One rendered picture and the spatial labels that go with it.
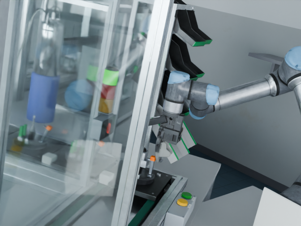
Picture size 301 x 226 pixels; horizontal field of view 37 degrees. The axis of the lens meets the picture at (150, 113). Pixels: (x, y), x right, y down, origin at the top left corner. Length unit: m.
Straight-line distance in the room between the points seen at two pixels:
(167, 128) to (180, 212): 0.31
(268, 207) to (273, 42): 3.17
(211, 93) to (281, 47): 3.07
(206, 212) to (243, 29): 3.23
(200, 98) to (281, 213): 0.50
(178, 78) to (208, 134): 3.57
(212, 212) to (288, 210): 0.39
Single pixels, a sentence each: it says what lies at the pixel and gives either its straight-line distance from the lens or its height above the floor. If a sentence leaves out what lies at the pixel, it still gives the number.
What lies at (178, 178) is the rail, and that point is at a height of 0.96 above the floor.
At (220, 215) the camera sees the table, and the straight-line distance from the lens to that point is 1.95.
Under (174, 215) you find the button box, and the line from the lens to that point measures 1.64.
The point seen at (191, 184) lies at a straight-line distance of 2.16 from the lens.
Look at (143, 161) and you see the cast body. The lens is 1.78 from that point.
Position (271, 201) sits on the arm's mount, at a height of 1.06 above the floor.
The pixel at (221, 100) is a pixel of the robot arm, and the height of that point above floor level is 1.34.
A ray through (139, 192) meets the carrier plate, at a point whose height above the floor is 0.97.
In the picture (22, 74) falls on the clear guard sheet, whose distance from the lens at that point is 0.44.
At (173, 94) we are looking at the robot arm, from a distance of 1.67.
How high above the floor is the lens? 1.71
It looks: 15 degrees down
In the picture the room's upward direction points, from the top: 12 degrees clockwise
